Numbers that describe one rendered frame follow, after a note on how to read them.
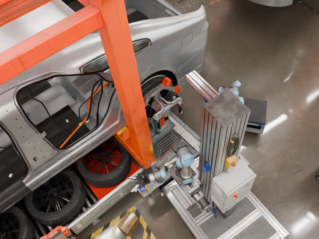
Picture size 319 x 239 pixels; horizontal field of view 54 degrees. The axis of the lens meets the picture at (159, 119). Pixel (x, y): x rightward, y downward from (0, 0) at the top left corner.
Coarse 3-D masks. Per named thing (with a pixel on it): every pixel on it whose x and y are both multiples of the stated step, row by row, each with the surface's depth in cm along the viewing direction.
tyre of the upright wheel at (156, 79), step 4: (156, 72) 378; (160, 72) 388; (148, 76) 368; (152, 76) 370; (156, 76) 370; (160, 76) 374; (164, 76) 379; (144, 80) 365; (148, 80) 364; (152, 80) 364; (156, 80) 365; (160, 80) 368; (144, 84) 362; (148, 84) 361; (152, 84) 363; (156, 84) 368; (172, 84) 391; (144, 88) 359; (148, 88) 362; (144, 92) 362; (168, 100) 408
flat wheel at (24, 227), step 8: (16, 208) 360; (0, 216) 367; (8, 216) 371; (16, 216) 354; (24, 216) 354; (8, 224) 352; (24, 224) 348; (32, 224) 364; (8, 232) 347; (24, 232) 343; (32, 232) 357
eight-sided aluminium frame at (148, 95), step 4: (160, 84) 367; (156, 88) 365; (160, 88) 364; (164, 88) 368; (168, 88) 374; (172, 88) 380; (148, 92) 361; (152, 92) 361; (156, 92) 363; (144, 96) 362; (148, 96) 359; (152, 96) 362; (144, 100) 364; (148, 100) 362; (172, 100) 399; (144, 104) 362; (168, 104) 406; (160, 116) 404; (148, 120) 390; (152, 120) 397
